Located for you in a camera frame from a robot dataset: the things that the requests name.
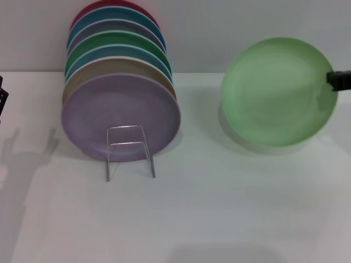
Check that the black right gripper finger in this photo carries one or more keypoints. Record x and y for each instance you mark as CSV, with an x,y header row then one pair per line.
x,y
340,80

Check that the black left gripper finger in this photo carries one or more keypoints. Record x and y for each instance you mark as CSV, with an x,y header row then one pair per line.
x,y
2,98

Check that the light green plate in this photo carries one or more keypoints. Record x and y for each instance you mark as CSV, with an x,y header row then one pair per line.
x,y
274,96

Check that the beige plate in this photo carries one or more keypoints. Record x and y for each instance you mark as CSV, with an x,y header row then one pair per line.
x,y
109,67

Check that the lilac plate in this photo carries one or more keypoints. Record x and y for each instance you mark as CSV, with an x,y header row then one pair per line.
x,y
115,104

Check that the light blue plate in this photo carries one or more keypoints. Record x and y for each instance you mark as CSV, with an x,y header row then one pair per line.
x,y
109,51

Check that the dark green plate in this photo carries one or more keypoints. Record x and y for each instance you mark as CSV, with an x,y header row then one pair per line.
x,y
109,38

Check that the crimson plate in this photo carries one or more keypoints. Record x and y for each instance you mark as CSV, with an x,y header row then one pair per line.
x,y
90,6

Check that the grey lavender plate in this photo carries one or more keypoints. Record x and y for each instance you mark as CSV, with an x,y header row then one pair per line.
x,y
109,26

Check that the teal blue plate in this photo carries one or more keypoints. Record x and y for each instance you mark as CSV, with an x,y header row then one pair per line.
x,y
109,13

